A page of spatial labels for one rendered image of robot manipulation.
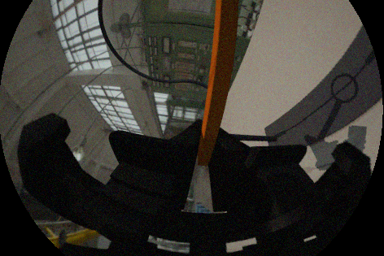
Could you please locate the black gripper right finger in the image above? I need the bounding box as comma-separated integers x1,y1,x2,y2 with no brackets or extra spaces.
208,128,307,212

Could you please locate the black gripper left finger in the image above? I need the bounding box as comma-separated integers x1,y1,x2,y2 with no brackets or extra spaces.
108,119,203,210

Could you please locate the grey ring with orange handle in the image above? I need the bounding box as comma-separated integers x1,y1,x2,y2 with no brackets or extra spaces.
198,0,238,167

